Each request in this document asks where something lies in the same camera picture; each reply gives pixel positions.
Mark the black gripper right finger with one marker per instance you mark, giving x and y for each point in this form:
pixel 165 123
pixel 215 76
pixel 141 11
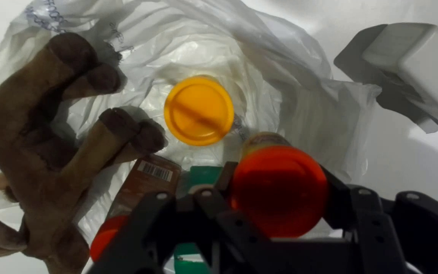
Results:
pixel 381 236

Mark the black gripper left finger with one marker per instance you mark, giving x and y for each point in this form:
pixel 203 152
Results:
pixel 160 222

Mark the green rectangular box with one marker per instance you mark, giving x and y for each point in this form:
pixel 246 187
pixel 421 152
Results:
pixel 186 256

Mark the brown jar red lid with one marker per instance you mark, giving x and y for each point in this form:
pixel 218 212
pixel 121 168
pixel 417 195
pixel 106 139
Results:
pixel 148 175

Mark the brown plush toy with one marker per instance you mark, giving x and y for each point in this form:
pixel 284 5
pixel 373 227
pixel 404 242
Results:
pixel 49 175

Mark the orange lid dough cup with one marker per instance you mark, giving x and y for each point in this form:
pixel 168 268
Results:
pixel 279 187

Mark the yellow lid dough cup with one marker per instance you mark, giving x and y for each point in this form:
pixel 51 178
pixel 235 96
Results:
pixel 198 111

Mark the white plastic bag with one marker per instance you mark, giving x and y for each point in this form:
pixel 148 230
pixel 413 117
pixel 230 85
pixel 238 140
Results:
pixel 276 73

